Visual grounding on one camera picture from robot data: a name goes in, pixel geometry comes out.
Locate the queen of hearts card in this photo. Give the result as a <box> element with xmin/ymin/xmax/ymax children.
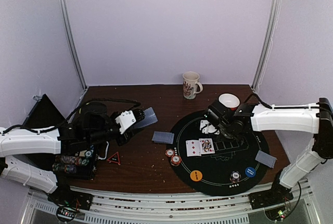
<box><xmin>199</xmin><ymin>138</ymin><xmax>215</xmax><ymax>155</ymax></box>

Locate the blue playing card deck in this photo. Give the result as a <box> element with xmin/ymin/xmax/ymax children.
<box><xmin>133</xmin><ymin>107</ymin><xmax>158</xmax><ymax>129</ymax></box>

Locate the blue small blind button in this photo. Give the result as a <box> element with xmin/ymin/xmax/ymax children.
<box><xmin>245</xmin><ymin>167</ymin><xmax>257</xmax><ymax>178</ymax></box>

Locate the three of diamonds card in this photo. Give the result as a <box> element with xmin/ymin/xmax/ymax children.
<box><xmin>186</xmin><ymin>140</ymin><xmax>201</xmax><ymax>157</ymax></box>

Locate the single blue playing card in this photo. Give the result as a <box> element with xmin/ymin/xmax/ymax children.
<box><xmin>152</xmin><ymin>132</ymin><xmax>174</xmax><ymax>144</ymax></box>

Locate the red poker chip stack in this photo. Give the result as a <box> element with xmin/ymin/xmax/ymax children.
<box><xmin>165</xmin><ymin>149</ymin><xmax>175</xmax><ymax>157</ymax></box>

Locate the orange big blind button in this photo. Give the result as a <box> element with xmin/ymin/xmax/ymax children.
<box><xmin>189</xmin><ymin>170</ymin><xmax>203</xmax><ymax>182</ymax></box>

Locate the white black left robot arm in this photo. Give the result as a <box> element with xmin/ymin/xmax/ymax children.
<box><xmin>1</xmin><ymin>98</ymin><xmax>145</xmax><ymax>206</ymax></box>

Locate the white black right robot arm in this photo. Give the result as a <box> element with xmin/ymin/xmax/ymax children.
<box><xmin>204</xmin><ymin>96</ymin><xmax>332</xmax><ymax>209</ymax></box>

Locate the black red triangle marker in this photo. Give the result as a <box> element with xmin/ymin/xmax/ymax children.
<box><xmin>107</xmin><ymin>152</ymin><xmax>121</xmax><ymax>165</ymax></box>

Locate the white orange bowl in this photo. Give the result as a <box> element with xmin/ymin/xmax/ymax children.
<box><xmin>218</xmin><ymin>93</ymin><xmax>240</xmax><ymax>110</ymax></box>

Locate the black poker chip case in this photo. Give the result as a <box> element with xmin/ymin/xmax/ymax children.
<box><xmin>23</xmin><ymin>94</ymin><xmax>99</xmax><ymax>180</ymax></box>

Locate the floral ceramic mug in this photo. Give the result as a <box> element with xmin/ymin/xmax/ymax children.
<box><xmin>183</xmin><ymin>71</ymin><xmax>203</xmax><ymax>99</ymax></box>

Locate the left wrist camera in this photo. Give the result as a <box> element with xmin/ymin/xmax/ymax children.
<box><xmin>115</xmin><ymin>110</ymin><xmax>137</xmax><ymax>134</ymax></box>

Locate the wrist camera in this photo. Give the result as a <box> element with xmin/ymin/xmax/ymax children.
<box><xmin>199</xmin><ymin>120</ymin><xmax>220</xmax><ymax>135</ymax></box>
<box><xmin>115</xmin><ymin>110</ymin><xmax>137</xmax><ymax>134</ymax></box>

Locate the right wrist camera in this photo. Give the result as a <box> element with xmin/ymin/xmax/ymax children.
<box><xmin>199</xmin><ymin>120</ymin><xmax>220</xmax><ymax>135</ymax></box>

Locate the aluminium front rail base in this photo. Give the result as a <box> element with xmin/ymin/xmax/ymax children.
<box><xmin>22</xmin><ymin>178</ymin><xmax>322</xmax><ymax>224</ymax></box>

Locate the right aluminium frame post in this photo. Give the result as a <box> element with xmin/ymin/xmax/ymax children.
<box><xmin>251</xmin><ymin>0</ymin><xmax>281</xmax><ymax>92</ymax></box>

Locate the aluminium frame post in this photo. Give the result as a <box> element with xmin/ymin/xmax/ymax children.
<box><xmin>251</xmin><ymin>0</ymin><xmax>281</xmax><ymax>92</ymax></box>
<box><xmin>59</xmin><ymin>0</ymin><xmax>87</xmax><ymax>90</ymax></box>

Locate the left aluminium frame post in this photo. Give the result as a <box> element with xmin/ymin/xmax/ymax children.
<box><xmin>59</xmin><ymin>0</ymin><xmax>87</xmax><ymax>90</ymax></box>

